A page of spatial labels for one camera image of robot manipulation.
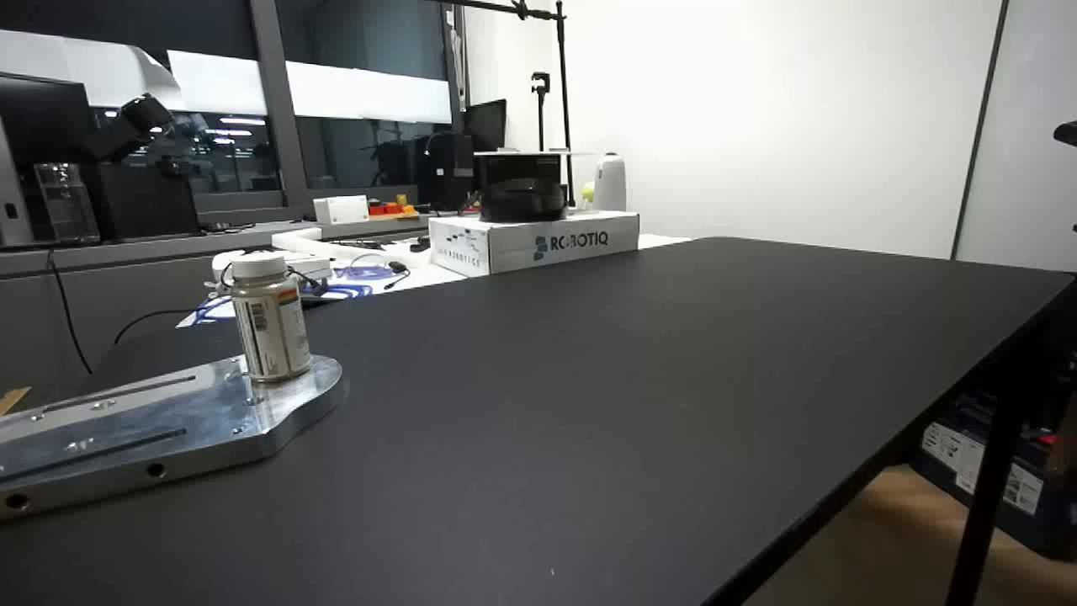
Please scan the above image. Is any black machine with panel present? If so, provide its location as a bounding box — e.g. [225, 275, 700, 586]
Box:
[0, 70, 107, 253]

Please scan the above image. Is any black box with clear lid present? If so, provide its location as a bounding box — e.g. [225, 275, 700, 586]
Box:
[470, 149, 571, 225]

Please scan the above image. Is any black cable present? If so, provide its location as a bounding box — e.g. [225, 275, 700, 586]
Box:
[45, 247, 215, 379]

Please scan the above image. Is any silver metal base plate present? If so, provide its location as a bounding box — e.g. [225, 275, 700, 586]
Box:
[0, 350, 352, 520]

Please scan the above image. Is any black table leg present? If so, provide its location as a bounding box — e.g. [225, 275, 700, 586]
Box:
[942, 322, 1051, 606]

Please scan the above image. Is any dark box with white labels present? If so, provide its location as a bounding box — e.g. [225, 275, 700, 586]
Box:
[917, 397, 1077, 562]

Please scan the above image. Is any black computer monitor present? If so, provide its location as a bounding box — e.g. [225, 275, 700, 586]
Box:
[466, 97, 511, 156]

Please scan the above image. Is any small white box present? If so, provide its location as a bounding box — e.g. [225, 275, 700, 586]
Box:
[309, 192, 375, 232]

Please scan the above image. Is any blue printed paper sheet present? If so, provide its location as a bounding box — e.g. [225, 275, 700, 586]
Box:
[174, 253, 412, 330]

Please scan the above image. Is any white pill bottle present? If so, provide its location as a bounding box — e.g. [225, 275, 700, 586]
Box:
[225, 248, 316, 388]

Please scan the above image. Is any orange red small object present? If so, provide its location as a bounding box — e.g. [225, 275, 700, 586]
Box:
[368, 192, 422, 221]

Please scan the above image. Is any black stand with crossbar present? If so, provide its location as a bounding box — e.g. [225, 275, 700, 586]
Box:
[448, 0, 580, 206]

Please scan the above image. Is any white Robotiq cardboard box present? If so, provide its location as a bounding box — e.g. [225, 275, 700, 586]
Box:
[428, 207, 643, 278]

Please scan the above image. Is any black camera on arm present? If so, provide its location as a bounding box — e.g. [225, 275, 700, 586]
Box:
[90, 92, 179, 166]

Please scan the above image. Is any white plastic bottle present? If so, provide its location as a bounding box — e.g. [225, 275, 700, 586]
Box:
[593, 149, 629, 215]

